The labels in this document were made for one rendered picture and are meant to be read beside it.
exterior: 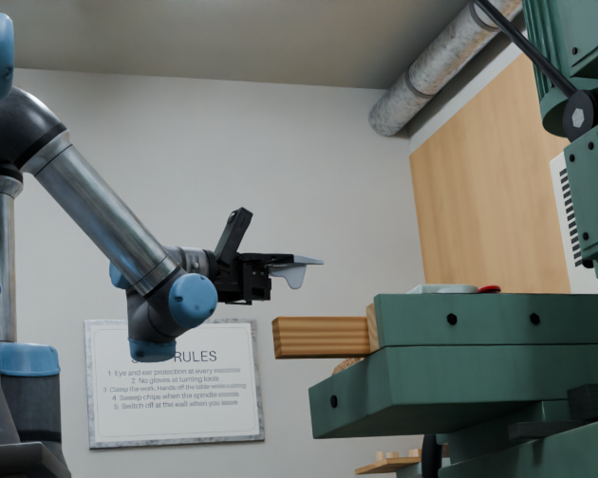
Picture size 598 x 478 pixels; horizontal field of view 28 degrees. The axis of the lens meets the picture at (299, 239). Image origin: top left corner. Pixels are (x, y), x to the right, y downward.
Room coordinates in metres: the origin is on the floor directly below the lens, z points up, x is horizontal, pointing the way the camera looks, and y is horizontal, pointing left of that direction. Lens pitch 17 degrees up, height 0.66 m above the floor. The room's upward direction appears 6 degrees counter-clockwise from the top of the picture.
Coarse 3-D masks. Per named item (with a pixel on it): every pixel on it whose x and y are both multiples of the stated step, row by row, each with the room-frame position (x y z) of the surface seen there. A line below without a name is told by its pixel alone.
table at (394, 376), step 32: (384, 352) 1.16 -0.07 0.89; (416, 352) 1.17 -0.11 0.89; (448, 352) 1.18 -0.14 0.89; (480, 352) 1.20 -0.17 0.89; (512, 352) 1.21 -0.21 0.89; (544, 352) 1.23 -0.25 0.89; (576, 352) 1.24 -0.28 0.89; (320, 384) 1.31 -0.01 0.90; (352, 384) 1.23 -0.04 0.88; (384, 384) 1.16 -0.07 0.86; (416, 384) 1.17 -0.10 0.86; (448, 384) 1.18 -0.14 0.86; (480, 384) 1.20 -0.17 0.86; (512, 384) 1.21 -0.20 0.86; (544, 384) 1.23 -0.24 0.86; (576, 384) 1.24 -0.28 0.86; (320, 416) 1.32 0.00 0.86; (352, 416) 1.24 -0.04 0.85; (384, 416) 1.23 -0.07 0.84; (416, 416) 1.25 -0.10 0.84; (448, 416) 1.27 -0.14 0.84; (480, 416) 1.30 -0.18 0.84
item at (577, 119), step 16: (480, 0) 1.32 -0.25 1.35; (496, 16) 1.29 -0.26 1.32; (512, 32) 1.27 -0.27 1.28; (528, 48) 1.24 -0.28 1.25; (544, 64) 1.22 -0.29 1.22; (560, 80) 1.20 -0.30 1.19; (576, 96) 1.15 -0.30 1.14; (592, 96) 1.13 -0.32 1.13; (576, 112) 1.15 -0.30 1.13; (592, 112) 1.13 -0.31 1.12; (576, 128) 1.15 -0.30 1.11
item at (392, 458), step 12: (420, 288) 3.56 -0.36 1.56; (432, 288) 3.57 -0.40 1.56; (444, 288) 3.47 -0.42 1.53; (456, 288) 3.45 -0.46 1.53; (468, 288) 3.46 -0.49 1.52; (396, 456) 3.96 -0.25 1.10; (420, 456) 3.77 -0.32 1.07; (444, 456) 3.73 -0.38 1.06; (360, 468) 3.92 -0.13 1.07; (372, 468) 3.83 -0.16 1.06; (384, 468) 3.84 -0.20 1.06; (396, 468) 3.88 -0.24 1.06; (408, 468) 3.84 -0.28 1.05; (420, 468) 3.76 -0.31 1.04
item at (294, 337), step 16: (288, 320) 1.15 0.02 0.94; (304, 320) 1.16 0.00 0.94; (320, 320) 1.17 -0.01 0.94; (336, 320) 1.17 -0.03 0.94; (352, 320) 1.18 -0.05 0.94; (288, 336) 1.15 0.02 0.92; (304, 336) 1.16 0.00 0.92; (320, 336) 1.17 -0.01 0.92; (336, 336) 1.17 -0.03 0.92; (352, 336) 1.18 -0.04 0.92; (368, 336) 1.19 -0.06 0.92; (288, 352) 1.15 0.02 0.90; (304, 352) 1.16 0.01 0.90; (320, 352) 1.17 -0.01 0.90; (336, 352) 1.17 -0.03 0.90; (352, 352) 1.18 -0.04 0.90; (368, 352) 1.19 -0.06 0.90
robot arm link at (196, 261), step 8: (184, 248) 1.87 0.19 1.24; (192, 248) 1.88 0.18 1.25; (200, 248) 1.89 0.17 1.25; (192, 256) 1.86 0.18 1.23; (200, 256) 1.87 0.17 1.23; (192, 264) 1.86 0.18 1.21; (200, 264) 1.87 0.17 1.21; (208, 264) 1.88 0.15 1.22; (192, 272) 1.87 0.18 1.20; (200, 272) 1.87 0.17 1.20; (208, 272) 1.89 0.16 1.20
